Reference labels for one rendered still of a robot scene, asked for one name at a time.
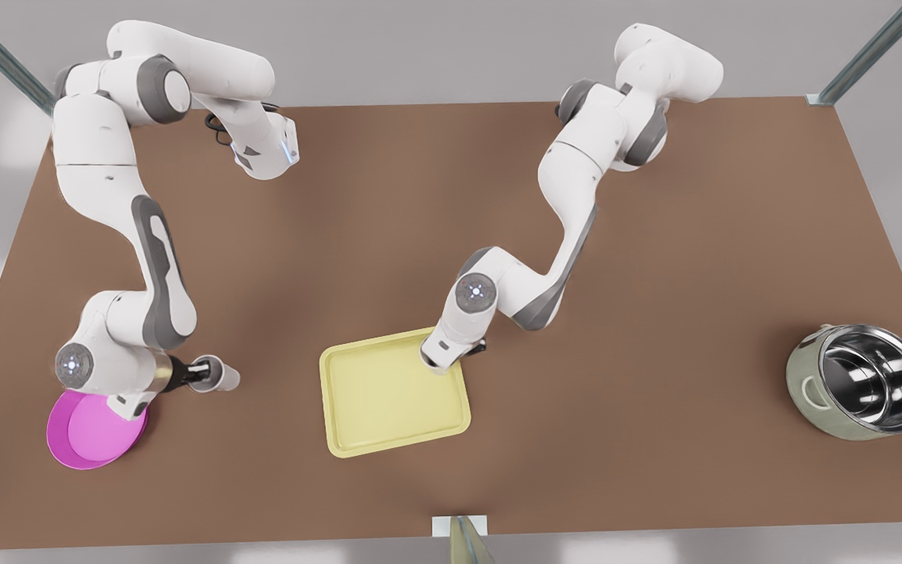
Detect grey-green steel pot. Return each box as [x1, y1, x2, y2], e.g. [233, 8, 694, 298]
[785, 324, 902, 442]

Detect black cable loop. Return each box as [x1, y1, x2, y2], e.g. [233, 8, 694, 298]
[204, 103, 282, 151]

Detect white IKEA cup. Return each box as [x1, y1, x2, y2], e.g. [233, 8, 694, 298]
[189, 355, 241, 393]

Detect pink round plate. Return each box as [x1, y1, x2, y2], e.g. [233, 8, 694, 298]
[46, 390, 149, 471]

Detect yellow rectangular tray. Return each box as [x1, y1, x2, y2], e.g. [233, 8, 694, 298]
[319, 327, 472, 459]

